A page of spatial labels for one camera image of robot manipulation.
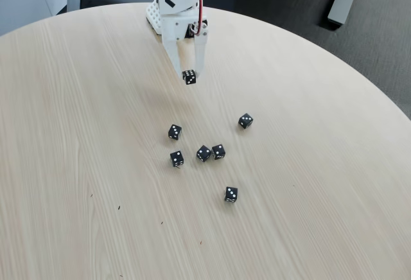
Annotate black die white pips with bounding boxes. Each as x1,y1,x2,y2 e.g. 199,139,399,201
211,144,226,161
238,112,254,130
168,124,182,141
170,150,185,168
196,144,213,162
223,186,239,204
182,69,197,86

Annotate red black servo cable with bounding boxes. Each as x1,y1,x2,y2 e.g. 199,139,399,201
172,0,207,35

